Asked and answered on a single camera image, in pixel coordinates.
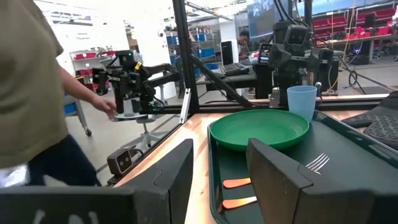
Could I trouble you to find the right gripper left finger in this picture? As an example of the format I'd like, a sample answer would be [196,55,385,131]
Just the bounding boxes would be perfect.
[116,138,194,224]

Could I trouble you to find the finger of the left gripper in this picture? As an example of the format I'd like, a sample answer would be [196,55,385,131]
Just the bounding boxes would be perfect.
[269,45,283,70]
[319,48,335,75]

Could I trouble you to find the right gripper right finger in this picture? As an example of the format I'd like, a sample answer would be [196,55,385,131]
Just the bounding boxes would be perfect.
[246,138,315,224]

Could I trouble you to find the spoon with orange handle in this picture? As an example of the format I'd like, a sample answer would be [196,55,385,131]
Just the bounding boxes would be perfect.
[221,195,258,210]

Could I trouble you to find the fork with orange handle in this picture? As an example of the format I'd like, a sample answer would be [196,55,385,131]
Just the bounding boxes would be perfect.
[223,152,330,190]

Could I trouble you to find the green plastic plate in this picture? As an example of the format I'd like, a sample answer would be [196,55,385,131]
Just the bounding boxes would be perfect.
[210,108,311,152]

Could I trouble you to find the blue plastic cup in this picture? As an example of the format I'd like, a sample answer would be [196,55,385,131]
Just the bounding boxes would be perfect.
[286,85,318,124]

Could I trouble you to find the dark green plastic tray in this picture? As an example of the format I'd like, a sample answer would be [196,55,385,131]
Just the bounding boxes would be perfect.
[207,110,398,224]

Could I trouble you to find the person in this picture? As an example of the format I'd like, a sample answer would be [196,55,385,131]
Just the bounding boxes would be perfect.
[237,29,253,62]
[0,0,118,187]

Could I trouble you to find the black office desk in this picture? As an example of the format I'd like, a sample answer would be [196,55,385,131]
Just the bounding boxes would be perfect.
[195,67,275,100]

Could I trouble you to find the black computer keyboard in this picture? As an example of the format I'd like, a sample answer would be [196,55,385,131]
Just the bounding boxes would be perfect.
[220,62,250,77]

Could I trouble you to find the long rack of red bins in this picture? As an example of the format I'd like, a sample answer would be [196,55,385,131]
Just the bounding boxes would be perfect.
[312,6,398,43]

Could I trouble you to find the black computer tower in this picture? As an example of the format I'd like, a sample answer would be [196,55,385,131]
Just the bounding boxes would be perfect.
[221,40,234,66]

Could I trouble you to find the white office chair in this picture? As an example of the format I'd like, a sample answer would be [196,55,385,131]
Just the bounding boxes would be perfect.
[119,113,170,153]

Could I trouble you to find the shelf with blue bins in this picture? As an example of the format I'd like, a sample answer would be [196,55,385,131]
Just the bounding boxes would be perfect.
[166,27,220,77]

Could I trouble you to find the silver aluminium bar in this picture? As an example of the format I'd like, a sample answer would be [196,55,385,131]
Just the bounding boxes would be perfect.
[179,88,192,124]

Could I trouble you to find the black oven mitt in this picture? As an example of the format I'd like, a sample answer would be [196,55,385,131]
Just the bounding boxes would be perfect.
[341,91,398,150]

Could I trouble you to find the person's hand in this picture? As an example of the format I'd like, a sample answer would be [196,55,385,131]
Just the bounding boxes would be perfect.
[91,95,118,121]

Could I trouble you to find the blue cart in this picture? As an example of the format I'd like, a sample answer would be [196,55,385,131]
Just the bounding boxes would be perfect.
[63,92,94,138]

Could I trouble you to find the shelf with red bins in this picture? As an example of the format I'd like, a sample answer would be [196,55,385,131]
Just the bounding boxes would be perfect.
[70,49,116,91]

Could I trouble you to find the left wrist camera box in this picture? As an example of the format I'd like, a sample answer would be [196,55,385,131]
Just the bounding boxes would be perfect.
[285,24,309,47]

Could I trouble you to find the large wall screen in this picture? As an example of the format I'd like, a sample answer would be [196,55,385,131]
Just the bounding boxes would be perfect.
[247,0,292,40]

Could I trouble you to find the table-level camera box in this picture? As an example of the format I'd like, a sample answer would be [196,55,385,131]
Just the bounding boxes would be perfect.
[107,147,135,177]

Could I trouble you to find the black aluminium table frame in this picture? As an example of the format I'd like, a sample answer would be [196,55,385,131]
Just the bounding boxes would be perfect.
[105,0,391,187]

